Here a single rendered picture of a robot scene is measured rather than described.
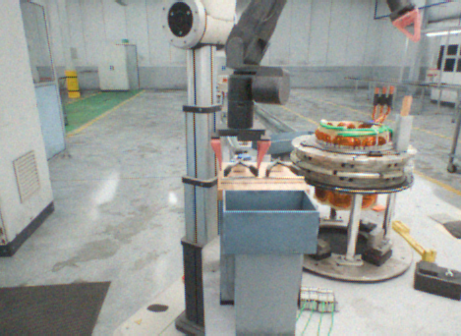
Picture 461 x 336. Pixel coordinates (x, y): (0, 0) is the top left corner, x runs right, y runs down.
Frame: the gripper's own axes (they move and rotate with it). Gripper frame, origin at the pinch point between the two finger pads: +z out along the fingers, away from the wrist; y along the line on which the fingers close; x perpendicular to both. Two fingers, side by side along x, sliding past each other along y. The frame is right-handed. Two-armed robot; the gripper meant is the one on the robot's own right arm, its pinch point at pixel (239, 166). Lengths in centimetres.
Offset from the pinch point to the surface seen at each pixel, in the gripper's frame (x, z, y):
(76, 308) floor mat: 84, 109, -83
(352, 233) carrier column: 4.2, 19.5, 29.5
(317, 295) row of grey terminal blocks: -8.4, 28.2, 17.8
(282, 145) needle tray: 37.1, 4.7, 16.9
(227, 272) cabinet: -7.9, 22.3, -2.8
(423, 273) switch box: -4, 26, 44
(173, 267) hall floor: 123, 111, -35
